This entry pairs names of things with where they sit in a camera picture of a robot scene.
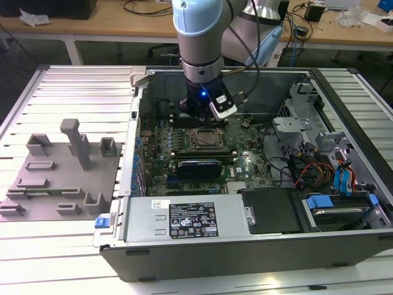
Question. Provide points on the silver CPU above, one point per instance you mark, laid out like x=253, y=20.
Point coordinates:
x=208, y=139

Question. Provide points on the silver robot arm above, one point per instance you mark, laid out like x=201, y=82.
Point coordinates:
x=199, y=46

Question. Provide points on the CPU socket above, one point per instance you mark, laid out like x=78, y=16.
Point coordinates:
x=192, y=144

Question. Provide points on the black rounded component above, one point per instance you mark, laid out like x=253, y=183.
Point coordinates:
x=164, y=110

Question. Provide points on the round coin cell battery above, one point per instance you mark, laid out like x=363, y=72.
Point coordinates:
x=246, y=123

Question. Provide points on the black chair base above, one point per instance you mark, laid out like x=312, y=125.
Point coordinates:
x=162, y=48

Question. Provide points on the black graphics card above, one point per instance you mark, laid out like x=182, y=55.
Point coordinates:
x=199, y=168

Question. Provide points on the green motherboard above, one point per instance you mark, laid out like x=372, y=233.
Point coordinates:
x=255, y=153

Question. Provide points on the silver metal disk bay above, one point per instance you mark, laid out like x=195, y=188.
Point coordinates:
x=290, y=123

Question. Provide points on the silver chipset heatsink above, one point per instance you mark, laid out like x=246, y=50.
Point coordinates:
x=235, y=187

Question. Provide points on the small transformer device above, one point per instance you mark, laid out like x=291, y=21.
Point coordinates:
x=301, y=30

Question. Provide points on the black tower box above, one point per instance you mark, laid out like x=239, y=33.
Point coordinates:
x=285, y=9

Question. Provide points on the wooden desk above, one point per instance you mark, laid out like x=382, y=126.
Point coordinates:
x=92, y=26

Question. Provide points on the grey power supply unit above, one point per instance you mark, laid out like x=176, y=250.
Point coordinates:
x=147, y=221

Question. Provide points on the black plastic shroud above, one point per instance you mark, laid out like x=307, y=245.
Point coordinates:
x=270, y=212

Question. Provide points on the black power adapter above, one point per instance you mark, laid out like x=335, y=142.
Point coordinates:
x=314, y=13

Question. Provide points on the blue case latch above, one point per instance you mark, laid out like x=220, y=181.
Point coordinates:
x=102, y=222

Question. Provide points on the grey parts rack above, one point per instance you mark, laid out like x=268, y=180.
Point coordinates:
x=61, y=184

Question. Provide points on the black PC case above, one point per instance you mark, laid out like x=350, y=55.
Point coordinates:
x=215, y=261

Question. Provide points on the black monitor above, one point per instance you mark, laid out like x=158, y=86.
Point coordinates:
x=61, y=7

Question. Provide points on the white flat device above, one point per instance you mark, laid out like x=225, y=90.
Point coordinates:
x=340, y=3

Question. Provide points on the clear plastic bag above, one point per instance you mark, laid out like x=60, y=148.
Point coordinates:
x=350, y=15

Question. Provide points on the green RAM stick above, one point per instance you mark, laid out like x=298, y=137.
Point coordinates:
x=54, y=192

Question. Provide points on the hard disk with blue carrier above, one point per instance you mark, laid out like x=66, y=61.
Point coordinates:
x=337, y=218

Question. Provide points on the crumpled white plastic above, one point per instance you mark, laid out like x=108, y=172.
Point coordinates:
x=32, y=19

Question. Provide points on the white cardboard box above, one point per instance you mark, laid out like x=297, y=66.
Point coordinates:
x=370, y=19

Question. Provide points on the blue box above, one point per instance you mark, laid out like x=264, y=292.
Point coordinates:
x=386, y=4

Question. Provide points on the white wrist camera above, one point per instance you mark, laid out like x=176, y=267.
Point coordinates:
x=224, y=107

